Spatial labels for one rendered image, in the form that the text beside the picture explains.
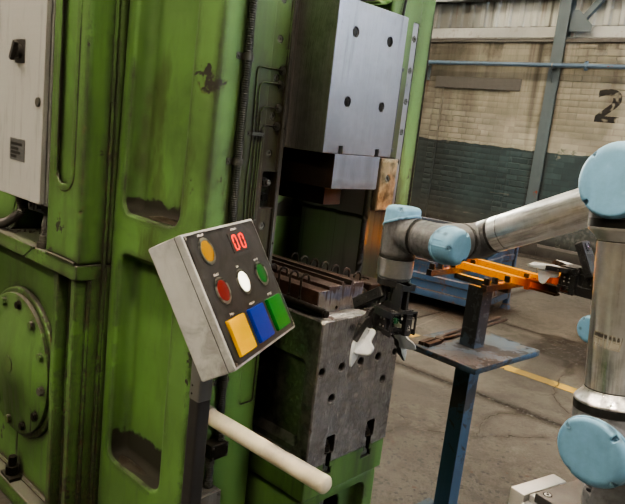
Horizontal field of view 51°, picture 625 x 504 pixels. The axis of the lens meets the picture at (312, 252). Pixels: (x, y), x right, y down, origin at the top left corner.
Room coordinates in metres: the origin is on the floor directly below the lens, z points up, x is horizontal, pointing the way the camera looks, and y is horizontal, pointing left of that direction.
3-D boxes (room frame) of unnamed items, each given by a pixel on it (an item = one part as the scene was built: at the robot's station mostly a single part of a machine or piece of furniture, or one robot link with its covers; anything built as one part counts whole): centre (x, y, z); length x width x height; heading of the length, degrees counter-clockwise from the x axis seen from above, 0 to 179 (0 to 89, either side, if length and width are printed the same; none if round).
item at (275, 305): (1.45, 0.07, 1.01); 0.07 x 0.05 x 0.07; 163
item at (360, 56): (2.04, 0.03, 1.56); 0.42 x 0.39 x 0.40; 48
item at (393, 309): (1.36, -0.18, 1.07); 0.09 x 0.08 x 0.12; 34
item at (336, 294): (2.01, 0.06, 0.96); 0.42 x 0.20 x 0.09; 48
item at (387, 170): (2.19, -0.21, 1.27); 0.09 x 0.02 x 0.17; 138
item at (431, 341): (2.32, -0.59, 0.77); 0.60 x 0.04 x 0.01; 140
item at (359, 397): (2.05, 0.03, 0.69); 0.56 x 0.38 x 0.45; 48
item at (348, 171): (2.01, 0.06, 1.32); 0.42 x 0.20 x 0.10; 48
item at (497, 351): (2.17, -0.58, 0.75); 0.40 x 0.30 x 0.02; 134
